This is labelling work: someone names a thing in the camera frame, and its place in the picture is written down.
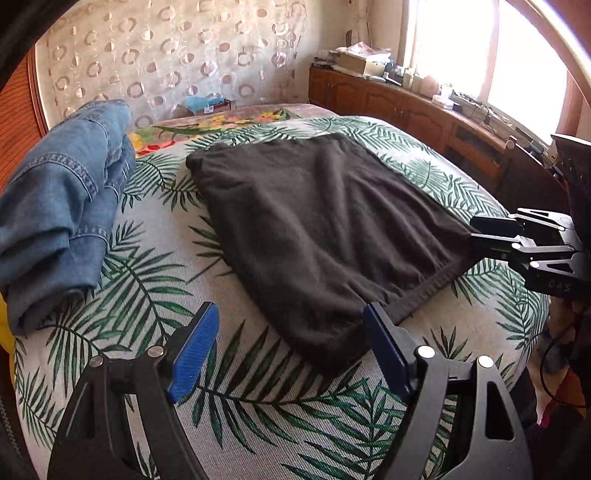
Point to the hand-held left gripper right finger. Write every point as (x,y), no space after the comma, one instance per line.
(385,350)

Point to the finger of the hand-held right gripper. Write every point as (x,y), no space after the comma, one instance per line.
(494,225)
(496,247)

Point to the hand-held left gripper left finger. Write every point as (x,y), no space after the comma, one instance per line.
(194,350)

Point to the black pants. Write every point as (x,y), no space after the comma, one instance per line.
(323,230)

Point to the leaf print bed sheet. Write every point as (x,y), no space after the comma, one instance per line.
(258,415)

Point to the white tissue box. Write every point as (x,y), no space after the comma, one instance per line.
(443,94)

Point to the wooden sideboard cabinet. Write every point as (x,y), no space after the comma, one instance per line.
(392,106)

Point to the white bottles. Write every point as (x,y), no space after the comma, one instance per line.
(411,78)

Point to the yellow pillow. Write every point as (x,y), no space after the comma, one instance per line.
(3,323)

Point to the folded blue jeans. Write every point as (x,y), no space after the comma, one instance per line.
(60,194)

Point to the open cardboard box with papers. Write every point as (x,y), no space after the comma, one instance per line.
(358,62)

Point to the white window curtain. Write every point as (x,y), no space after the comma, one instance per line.
(378,23)

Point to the cardboard box with blue contents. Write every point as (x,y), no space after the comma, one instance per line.
(210,107)

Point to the wooden slatted wardrobe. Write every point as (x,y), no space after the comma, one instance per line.
(18,115)

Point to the circle pattern sheer curtain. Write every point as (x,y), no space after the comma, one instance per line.
(161,55)

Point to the wooden frame window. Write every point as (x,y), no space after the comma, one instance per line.
(461,46)

